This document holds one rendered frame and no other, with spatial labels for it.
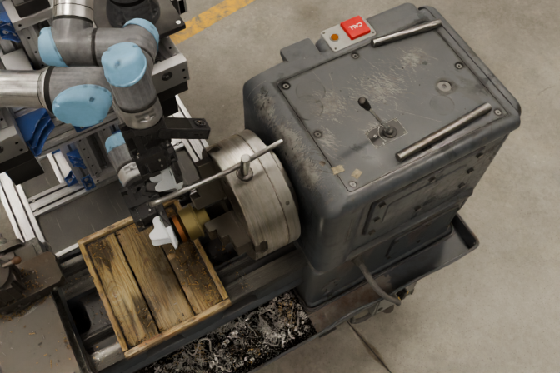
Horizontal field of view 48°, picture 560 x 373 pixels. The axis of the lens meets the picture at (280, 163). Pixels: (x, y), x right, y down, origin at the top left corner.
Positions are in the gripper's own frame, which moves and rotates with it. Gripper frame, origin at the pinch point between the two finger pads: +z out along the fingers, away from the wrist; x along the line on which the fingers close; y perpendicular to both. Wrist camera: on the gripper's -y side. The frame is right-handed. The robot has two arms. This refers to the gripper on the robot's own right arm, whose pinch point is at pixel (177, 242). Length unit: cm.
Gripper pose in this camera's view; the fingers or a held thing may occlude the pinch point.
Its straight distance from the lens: 157.1
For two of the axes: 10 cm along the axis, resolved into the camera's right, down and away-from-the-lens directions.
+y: -8.8, 4.1, -2.5
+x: 0.2, -4.9, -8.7
